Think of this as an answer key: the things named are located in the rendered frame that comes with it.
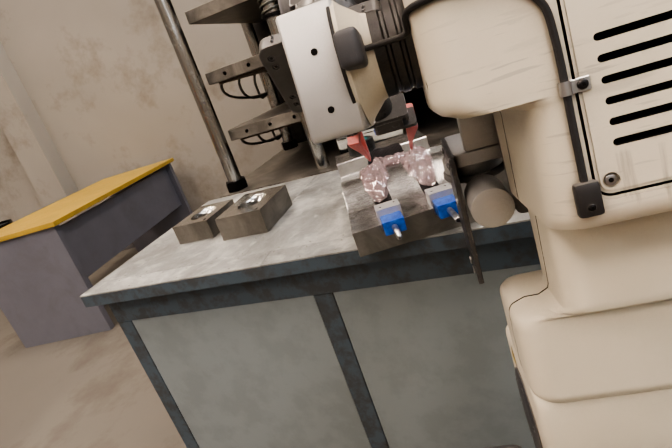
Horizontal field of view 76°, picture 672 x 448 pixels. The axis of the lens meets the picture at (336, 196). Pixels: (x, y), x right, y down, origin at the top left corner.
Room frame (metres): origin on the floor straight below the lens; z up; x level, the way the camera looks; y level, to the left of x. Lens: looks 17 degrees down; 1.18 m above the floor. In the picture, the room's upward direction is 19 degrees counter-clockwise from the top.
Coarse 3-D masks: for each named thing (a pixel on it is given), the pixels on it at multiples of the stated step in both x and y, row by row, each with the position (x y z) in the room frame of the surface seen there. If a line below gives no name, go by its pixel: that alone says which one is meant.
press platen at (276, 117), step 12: (276, 108) 2.29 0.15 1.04; (288, 108) 2.01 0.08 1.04; (252, 120) 2.02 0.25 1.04; (264, 120) 1.86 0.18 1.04; (276, 120) 1.84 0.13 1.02; (288, 120) 1.82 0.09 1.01; (300, 120) 1.80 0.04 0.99; (228, 132) 1.92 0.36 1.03; (240, 132) 1.90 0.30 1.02; (252, 132) 1.88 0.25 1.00
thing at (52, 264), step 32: (96, 192) 3.36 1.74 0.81; (128, 192) 3.45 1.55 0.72; (160, 192) 3.82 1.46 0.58; (32, 224) 2.79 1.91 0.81; (64, 224) 2.77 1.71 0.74; (96, 224) 3.01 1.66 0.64; (128, 224) 3.29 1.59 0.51; (160, 224) 4.11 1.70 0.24; (0, 256) 2.76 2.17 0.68; (32, 256) 2.70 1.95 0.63; (64, 256) 2.65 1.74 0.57; (96, 256) 2.88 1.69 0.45; (0, 288) 2.79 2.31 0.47; (32, 288) 2.74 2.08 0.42; (64, 288) 2.68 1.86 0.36; (32, 320) 2.77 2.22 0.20; (64, 320) 2.71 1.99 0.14; (96, 320) 2.66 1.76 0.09
